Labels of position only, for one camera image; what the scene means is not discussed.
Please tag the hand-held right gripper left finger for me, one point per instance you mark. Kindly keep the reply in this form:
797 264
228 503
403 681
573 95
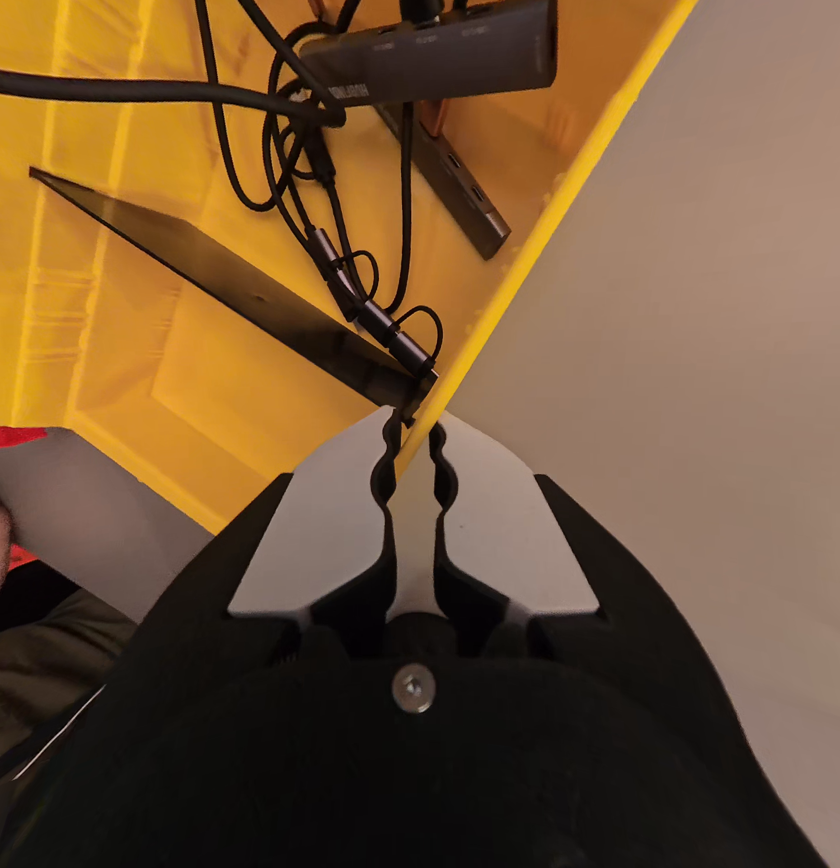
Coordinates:
311 542

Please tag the yellow plastic bin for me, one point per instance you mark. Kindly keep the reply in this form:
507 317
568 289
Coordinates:
189 420

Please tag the slim grey usb hub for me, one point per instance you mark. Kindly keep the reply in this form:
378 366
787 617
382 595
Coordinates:
474 196

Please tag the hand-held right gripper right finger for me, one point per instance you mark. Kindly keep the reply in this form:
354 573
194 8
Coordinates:
508 542

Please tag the dark grey usb hub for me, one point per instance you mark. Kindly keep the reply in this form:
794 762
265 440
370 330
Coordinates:
447 61

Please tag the red plastic bin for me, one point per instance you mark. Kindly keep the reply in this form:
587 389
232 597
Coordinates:
13 435

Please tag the black bin divider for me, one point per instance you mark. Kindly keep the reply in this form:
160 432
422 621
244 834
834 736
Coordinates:
257 291

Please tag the dark olive garment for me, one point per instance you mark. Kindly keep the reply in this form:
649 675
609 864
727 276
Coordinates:
54 651

